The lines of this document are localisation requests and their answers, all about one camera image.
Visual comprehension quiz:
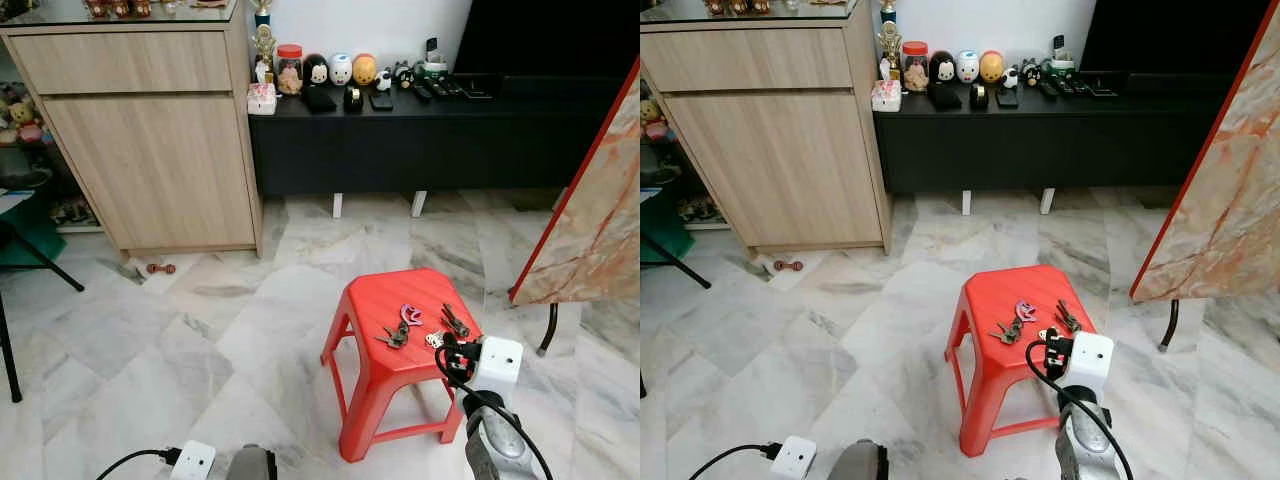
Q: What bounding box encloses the red plastic stool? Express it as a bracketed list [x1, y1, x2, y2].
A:
[320, 267, 483, 463]
[945, 265, 1101, 458]

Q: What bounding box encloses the light wooden cabinet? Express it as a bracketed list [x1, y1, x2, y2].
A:
[640, 8, 894, 254]
[0, 8, 264, 258]

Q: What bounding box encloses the marble pattern folding table top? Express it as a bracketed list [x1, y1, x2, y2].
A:
[1130, 0, 1280, 304]
[508, 58, 641, 307]

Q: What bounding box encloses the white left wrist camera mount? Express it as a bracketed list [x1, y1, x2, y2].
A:
[170, 440, 217, 480]
[770, 436, 818, 480]

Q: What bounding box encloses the green cloth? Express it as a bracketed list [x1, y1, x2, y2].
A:
[640, 190, 694, 264]
[0, 190, 67, 267]

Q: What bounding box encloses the black low tv console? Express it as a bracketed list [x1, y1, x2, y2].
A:
[248, 78, 603, 197]
[872, 76, 1217, 197]

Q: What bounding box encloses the clear jar with red lid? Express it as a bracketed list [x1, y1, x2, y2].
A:
[275, 44, 305, 97]
[902, 41, 931, 94]

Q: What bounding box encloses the black metal stand leg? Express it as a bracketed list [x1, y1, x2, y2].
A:
[0, 220, 87, 403]

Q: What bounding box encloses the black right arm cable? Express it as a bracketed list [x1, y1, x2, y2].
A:
[435, 345, 553, 480]
[1025, 340, 1136, 480]

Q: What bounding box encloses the stuffed toys pile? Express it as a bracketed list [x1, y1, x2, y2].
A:
[0, 80, 53, 148]
[640, 95, 674, 143]

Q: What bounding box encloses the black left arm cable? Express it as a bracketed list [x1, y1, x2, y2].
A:
[95, 448, 181, 480]
[688, 445, 781, 480]

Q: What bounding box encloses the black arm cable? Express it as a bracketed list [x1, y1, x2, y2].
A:
[435, 345, 553, 480]
[95, 448, 181, 480]
[688, 445, 781, 480]
[1025, 340, 1136, 480]

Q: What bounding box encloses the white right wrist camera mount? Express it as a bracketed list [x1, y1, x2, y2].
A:
[1065, 332, 1115, 393]
[472, 336, 525, 393]

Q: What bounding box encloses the green white cup holder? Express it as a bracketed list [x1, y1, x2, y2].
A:
[415, 38, 449, 82]
[1042, 35, 1077, 80]

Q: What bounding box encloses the gold and blue trophy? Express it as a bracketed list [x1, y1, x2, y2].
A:
[250, 0, 278, 83]
[877, 0, 905, 81]

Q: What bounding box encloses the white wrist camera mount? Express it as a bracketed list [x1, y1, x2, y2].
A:
[1065, 332, 1115, 393]
[170, 440, 217, 480]
[472, 336, 525, 393]
[770, 436, 818, 480]

